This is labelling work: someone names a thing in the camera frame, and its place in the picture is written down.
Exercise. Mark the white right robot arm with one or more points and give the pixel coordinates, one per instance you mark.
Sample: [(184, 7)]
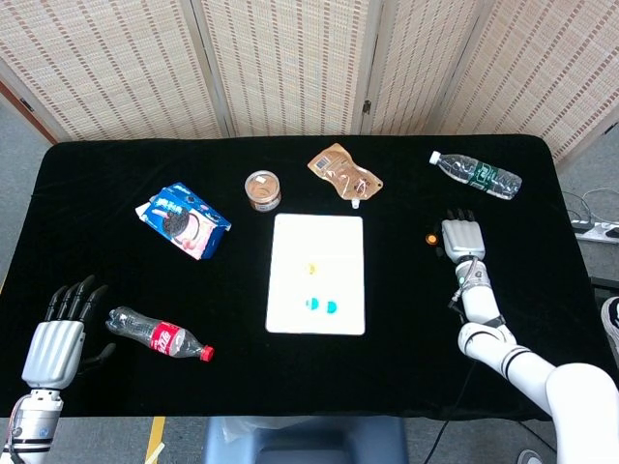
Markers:
[(476, 299)]

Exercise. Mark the orange disc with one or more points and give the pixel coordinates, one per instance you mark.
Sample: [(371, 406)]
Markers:
[(311, 269), (430, 239)]

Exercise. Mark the green label water bottle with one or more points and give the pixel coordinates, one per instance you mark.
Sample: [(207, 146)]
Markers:
[(479, 175)]

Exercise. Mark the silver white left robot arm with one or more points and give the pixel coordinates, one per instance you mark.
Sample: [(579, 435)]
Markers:
[(34, 425)]

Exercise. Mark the dark metal screen hinge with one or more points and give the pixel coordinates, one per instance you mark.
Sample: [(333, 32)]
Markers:
[(366, 106), (25, 104)]

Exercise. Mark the clear plastic snack jar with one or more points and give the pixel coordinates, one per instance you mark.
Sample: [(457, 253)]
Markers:
[(262, 191)]

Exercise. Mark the white black sneaker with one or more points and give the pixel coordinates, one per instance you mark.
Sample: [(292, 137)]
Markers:
[(611, 324)]

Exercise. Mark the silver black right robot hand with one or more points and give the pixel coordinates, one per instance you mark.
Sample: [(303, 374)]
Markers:
[(464, 239)]

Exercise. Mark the blue Oreo cookie box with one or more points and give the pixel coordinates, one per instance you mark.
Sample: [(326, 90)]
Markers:
[(184, 222)]

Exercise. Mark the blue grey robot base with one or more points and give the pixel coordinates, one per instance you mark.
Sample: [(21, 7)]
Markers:
[(309, 440)]

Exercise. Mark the brown spout pouch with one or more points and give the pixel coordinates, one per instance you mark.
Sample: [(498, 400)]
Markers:
[(343, 174)]

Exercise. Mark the cyan disc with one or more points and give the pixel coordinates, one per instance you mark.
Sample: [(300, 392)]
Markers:
[(312, 303), (332, 306)]

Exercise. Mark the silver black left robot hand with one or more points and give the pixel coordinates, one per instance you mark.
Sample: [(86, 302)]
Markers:
[(53, 357)]

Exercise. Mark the white power strip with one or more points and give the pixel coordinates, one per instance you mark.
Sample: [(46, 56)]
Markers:
[(597, 235)]

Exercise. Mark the white rectangular board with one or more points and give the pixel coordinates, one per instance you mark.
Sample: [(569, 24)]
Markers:
[(314, 237)]

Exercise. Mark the red label cola bottle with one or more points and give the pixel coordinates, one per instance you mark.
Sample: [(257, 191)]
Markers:
[(159, 336)]

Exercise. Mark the woven bamboo screen panel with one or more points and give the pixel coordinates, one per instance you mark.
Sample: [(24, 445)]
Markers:
[(290, 63), (111, 63), (416, 63), (546, 63)]

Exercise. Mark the grey shoe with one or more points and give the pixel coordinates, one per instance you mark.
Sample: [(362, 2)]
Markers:
[(530, 457)]

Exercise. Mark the black velvet tablecloth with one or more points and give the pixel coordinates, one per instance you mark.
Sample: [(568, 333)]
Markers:
[(97, 193)]

